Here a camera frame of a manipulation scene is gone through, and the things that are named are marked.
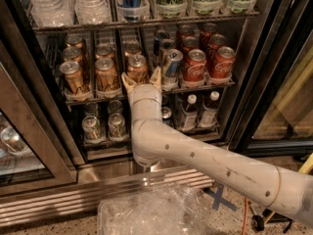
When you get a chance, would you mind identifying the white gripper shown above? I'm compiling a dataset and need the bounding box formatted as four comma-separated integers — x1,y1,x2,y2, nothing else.
121,67,161,106

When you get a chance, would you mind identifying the orange can column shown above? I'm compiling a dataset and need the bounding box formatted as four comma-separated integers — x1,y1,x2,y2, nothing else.
126,54,149,83
95,45,115,59
63,46,86,66
124,42,142,57
95,57,119,92
66,34,87,55
60,61,89,95

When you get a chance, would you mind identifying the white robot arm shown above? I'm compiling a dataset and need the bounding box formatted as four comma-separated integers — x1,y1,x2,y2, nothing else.
121,69,313,227

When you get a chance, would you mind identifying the blue silver energy can front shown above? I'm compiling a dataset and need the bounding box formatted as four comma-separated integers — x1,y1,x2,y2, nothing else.
161,49,183,85

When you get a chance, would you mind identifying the blue can bottom front right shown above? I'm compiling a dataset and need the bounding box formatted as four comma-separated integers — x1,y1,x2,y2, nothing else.
161,107,172,126

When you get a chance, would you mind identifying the blue energy can middle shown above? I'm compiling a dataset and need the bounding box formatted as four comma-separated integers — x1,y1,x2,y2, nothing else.
158,39,176,54

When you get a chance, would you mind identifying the blue energy can back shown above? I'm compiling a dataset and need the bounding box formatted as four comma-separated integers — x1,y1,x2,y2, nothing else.
154,29,169,56

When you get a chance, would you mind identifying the red cola can front left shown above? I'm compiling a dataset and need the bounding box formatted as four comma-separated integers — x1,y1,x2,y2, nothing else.
183,49,206,82

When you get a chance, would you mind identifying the red cola can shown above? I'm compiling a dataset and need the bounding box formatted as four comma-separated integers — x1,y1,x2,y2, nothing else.
209,46,236,78
207,33,227,52
183,49,206,82
176,24,195,42
181,36,199,55
200,23,218,43

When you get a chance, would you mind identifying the silver can bottom back left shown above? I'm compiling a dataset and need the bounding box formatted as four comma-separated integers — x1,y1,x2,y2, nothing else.
83,102,100,118

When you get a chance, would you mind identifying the red cola can middle left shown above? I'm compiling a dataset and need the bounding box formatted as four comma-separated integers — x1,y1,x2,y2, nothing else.
181,36,199,55

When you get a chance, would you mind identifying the red cola can back left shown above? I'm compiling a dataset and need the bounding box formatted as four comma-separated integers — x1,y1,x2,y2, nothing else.
176,24,195,42

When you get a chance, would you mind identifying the orange can front left column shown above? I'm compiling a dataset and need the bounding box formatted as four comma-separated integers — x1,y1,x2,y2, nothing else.
60,61,89,95

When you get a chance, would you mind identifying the silver can bottom front left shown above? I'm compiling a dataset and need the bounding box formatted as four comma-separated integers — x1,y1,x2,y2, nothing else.
82,116,103,140

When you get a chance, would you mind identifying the orange can middle left column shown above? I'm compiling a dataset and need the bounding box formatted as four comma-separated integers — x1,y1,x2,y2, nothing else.
63,46,86,66

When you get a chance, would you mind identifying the orange can back left column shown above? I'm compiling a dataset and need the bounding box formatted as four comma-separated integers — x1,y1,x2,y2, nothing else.
66,34,87,55

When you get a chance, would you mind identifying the red cola can front right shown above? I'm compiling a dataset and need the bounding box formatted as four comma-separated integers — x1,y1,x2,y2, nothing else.
209,46,236,78

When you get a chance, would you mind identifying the red cola can back right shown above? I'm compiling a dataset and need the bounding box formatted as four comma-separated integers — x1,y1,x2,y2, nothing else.
200,23,218,43

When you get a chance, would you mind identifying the red cola can middle right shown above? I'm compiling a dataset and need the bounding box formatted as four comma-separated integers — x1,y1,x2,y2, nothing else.
207,33,227,52

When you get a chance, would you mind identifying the steel fridge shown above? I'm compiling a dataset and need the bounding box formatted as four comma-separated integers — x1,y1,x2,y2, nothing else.
0,0,313,229

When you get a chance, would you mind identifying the left glass fridge door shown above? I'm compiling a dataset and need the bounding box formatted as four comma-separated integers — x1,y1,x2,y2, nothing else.
0,43,76,197

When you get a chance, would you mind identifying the glass fridge door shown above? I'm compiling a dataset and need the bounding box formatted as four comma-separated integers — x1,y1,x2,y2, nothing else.
229,0,313,157
0,43,76,197

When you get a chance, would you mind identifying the right glass fridge door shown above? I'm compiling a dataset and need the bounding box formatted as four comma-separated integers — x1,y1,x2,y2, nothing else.
229,0,313,157

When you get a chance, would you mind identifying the white cap bottle left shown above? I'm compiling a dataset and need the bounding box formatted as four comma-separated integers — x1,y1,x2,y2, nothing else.
178,94,198,131

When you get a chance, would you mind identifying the white cap bottle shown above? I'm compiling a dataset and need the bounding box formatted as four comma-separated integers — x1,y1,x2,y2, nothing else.
178,94,198,131
198,91,220,128

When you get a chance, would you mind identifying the white cap bottle right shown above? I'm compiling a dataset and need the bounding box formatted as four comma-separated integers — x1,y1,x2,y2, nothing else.
198,91,220,128

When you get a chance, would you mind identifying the clear water bottle right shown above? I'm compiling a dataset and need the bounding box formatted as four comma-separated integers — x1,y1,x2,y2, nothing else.
74,0,112,24

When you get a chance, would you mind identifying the clear water bottle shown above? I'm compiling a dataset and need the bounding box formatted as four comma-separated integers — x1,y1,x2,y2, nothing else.
74,0,112,24
30,0,74,27

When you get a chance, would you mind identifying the clear water bottle left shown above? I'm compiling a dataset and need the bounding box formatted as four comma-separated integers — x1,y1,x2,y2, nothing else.
30,0,74,27

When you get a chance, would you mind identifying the clear plastic bin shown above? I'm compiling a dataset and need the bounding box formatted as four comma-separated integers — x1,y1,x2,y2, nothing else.
97,184,207,235

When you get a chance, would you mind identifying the blue tape cross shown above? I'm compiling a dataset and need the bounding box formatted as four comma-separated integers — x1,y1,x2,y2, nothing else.
204,186,237,212

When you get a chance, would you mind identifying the yellow black wheeled stand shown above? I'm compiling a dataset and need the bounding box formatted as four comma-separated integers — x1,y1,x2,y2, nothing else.
245,154,313,234

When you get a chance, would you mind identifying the orange cable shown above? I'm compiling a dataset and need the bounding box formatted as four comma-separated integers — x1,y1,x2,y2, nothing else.
241,197,250,235

